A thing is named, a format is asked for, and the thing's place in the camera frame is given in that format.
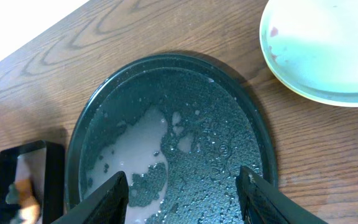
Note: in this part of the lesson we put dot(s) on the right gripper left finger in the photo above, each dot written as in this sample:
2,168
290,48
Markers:
107,204

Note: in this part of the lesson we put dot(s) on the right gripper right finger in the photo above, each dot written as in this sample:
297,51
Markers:
261,202

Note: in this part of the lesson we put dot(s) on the green and yellow sponge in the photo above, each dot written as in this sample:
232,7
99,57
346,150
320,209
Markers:
21,193

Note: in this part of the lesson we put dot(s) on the light blue plate top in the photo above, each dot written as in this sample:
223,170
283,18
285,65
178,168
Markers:
345,99

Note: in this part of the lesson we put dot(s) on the light green plate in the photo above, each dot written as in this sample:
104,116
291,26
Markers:
313,42

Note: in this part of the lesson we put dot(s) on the round black tray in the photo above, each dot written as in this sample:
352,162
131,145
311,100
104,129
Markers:
180,128

